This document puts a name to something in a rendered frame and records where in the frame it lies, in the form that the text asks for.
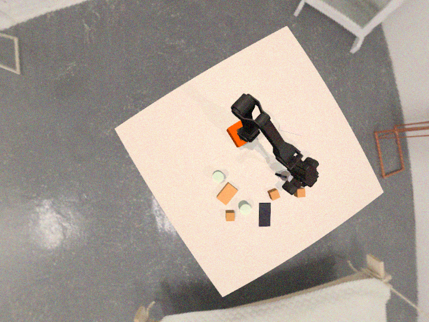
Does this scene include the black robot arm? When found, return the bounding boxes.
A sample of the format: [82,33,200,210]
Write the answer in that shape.
[231,94,319,187]

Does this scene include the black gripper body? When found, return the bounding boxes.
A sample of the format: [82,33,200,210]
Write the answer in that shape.
[282,157,319,195]

